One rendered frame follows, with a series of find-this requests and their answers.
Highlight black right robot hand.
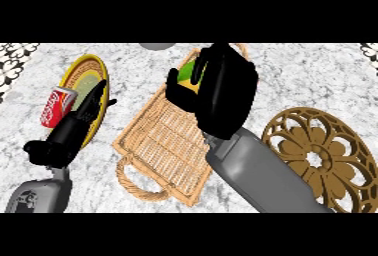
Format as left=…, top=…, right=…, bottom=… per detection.
left=164, top=42, right=260, bottom=141

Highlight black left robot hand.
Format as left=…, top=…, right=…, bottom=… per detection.
left=22, top=79, right=118, bottom=169

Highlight yellow green lemon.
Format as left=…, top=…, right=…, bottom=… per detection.
left=177, top=56, right=210, bottom=94

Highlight rectangular wicker basket tray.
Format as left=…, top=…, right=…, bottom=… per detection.
left=112, top=43, right=253, bottom=208

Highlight brown floral round placemat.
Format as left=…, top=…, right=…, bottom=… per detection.
left=260, top=106, right=378, bottom=214

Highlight red soda can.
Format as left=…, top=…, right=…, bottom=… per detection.
left=40, top=85, right=80, bottom=129

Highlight yellow rimmed round plate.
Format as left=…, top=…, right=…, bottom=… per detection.
left=58, top=53, right=111, bottom=150

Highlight grey round object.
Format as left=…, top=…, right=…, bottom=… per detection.
left=137, top=42, right=176, bottom=52

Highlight black white patterned cloth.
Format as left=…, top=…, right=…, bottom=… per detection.
left=0, top=42, right=41, bottom=104
left=359, top=42, right=378, bottom=73

